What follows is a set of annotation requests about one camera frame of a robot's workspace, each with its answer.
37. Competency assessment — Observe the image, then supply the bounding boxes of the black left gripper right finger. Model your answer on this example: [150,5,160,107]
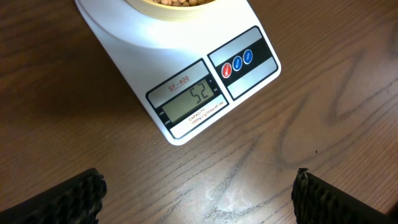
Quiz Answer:
[291,168,395,224]

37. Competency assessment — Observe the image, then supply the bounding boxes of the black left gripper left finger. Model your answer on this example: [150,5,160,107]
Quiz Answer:
[1,168,108,224]

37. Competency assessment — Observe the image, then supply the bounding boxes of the white digital kitchen scale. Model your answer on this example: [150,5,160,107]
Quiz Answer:
[76,0,281,146]

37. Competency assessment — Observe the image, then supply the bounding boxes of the pale yellow bowl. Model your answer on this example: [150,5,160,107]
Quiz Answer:
[126,0,222,21]

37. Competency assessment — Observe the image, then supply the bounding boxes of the soybeans in yellow bowl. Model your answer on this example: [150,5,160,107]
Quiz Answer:
[151,0,214,7]

